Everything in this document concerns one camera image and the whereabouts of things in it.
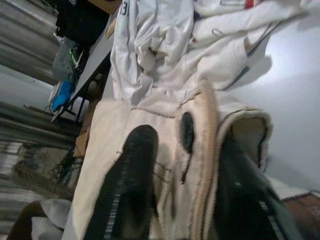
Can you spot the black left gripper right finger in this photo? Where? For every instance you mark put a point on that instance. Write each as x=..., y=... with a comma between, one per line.
x=240, y=200

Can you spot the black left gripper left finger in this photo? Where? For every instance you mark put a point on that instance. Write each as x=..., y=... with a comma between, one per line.
x=125, y=187

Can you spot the cream fleece garment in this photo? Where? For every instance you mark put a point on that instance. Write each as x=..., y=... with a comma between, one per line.
x=175, y=175

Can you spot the brown printed cloth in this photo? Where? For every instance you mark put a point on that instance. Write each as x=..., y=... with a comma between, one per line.
x=305, y=212

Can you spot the white crumpled cloth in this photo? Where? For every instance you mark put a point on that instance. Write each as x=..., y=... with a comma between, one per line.
x=52, y=210

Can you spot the brown rounded seat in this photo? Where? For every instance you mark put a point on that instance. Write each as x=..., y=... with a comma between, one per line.
x=22, y=220

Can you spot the white table black legs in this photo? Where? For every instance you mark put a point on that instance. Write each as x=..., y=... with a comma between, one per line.
x=287, y=100

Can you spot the blue plastic item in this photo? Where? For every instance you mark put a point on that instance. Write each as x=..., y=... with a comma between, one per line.
x=62, y=95

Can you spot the white jersey dark lettering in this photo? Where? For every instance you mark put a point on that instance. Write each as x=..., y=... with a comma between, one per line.
x=125, y=50

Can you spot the white hooded sweatshirt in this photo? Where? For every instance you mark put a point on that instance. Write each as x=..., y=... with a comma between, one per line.
x=225, y=50

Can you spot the black box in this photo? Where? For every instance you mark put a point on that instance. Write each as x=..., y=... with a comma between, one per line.
x=80, y=22

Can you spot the grey pleated curtain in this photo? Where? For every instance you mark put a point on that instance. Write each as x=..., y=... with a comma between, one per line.
x=20, y=37

